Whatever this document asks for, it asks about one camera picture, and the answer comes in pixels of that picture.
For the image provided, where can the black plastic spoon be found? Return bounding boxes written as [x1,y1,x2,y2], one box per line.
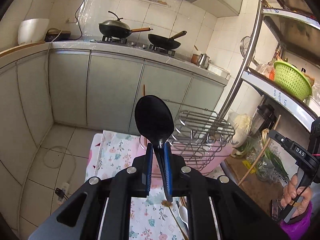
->
[135,95,174,202]

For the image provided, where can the white plastic spoon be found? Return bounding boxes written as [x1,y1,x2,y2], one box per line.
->
[178,205,189,230]

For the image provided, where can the right hand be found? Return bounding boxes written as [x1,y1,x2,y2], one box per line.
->
[280,174,313,218]

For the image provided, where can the cardboard box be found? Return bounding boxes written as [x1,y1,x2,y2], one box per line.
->
[220,157,283,216]

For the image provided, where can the green onions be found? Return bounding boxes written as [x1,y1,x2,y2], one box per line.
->
[260,128,289,182]

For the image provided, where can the white power strip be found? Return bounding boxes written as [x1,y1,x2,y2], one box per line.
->
[55,183,69,205]

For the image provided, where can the floral animal print cloth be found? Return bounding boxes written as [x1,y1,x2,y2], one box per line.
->
[85,129,226,240]

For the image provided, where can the black blender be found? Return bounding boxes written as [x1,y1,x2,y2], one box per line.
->
[251,104,277,135]

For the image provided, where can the napa cabbage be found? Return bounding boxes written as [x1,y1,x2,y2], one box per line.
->
[232,114,252,148]

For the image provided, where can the green plastic colander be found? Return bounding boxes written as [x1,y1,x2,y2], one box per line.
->
[273,61,312,101]

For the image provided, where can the steel shelf pole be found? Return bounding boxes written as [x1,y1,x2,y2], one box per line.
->
[209,0,266,131]

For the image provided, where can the steel kettle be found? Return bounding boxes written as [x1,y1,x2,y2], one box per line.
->
[196,53,210,69]

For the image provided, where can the open black frying pan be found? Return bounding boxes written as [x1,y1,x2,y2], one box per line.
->
[148,30,187,50]

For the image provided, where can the lidded black wok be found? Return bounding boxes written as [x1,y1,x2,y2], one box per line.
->
[99,11,152,41]

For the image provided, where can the white rice cooker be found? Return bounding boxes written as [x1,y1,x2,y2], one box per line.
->
[17,18,49,45]

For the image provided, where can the pink wire utensil rack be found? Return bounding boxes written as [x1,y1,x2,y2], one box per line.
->
[138,100,238,178]

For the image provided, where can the wire strainer ladle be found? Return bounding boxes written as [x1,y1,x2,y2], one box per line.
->
[240,36,259,67]

